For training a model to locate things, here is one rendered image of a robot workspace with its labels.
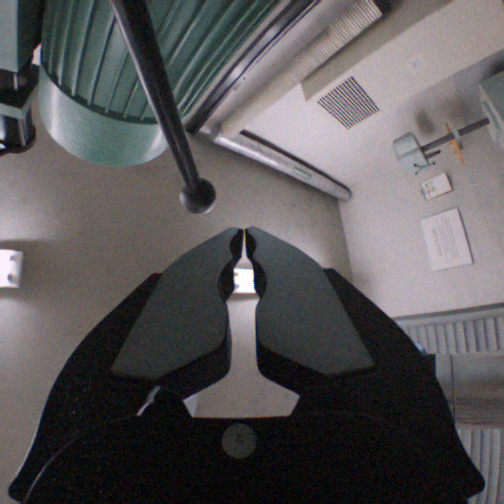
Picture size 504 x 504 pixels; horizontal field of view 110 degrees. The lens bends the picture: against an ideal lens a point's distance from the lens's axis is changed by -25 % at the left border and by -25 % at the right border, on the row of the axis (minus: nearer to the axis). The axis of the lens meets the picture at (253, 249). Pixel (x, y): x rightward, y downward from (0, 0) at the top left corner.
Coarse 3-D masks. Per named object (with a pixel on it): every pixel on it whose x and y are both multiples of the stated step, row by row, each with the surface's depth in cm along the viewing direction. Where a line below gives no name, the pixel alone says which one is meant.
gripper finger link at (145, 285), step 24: (144, 288) 7; (120, 312) 6; (96, 336) 6; (120, 336) 6; (72, 360) 5; (96, 360) 5; (72, 384) 4; (96, 384) 4; (120, 384) 5; (144, 384) 5; (48, 408) 4; (72, 408) 4; (96, 408) 4; (120, 408) 4; (144, 408) 5; (48, 432) 3; (72, 432) 4; (48, 456) 3; (24, 480) 3
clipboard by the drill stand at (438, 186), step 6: (444, 174) 220; (432, 180) 232; (438, 180) 226; (444, 180) 220; (426, 186) 239; (432, 186) 233; (438, 186) 227; (444, 186) 221; (450, 186) 218; (426, 192) 239; (432, 192) 233; (438, 192) 227; (444, 192) 222; (426, 198) 238; (432, 198) 234
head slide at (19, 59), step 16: (0, 0) 8; (16, 0) 8; (32, 0) 10; (0, 16) 8; (16, 16) 9; (32, 16) 11; (0, 32) 9; (16, 32) 10; (32, 32) 12; (0, 48) 11; (16, 48) 11; (32, 48) 13; (0, 64) 12; (16, 64) 12
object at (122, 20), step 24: (120, 0) 6; (144, 0) 7; (120, 24) 7; (144, 24) 7; (144, 48) 8; (144, 72) 9; (168, 96) 11; (168, 120) 12; (168, 144) 14; (192, 168) 17; (192, 192) 20
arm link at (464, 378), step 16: (480, 352) 25; (496, 352) 23; (432, 368) 27; (448, 368) 26; (464, 368) 24; (480, 368) 23; (496, 368) 21; (448, 384) 24; (464, 384) 23; (480, 384) 21; (496, 384) 20; (448, 400) 23; (464, 400) 22; (480, 400) 21; (496, 400) 19; (464, 416) 22; (480, 416) 20; (496, 416) 19
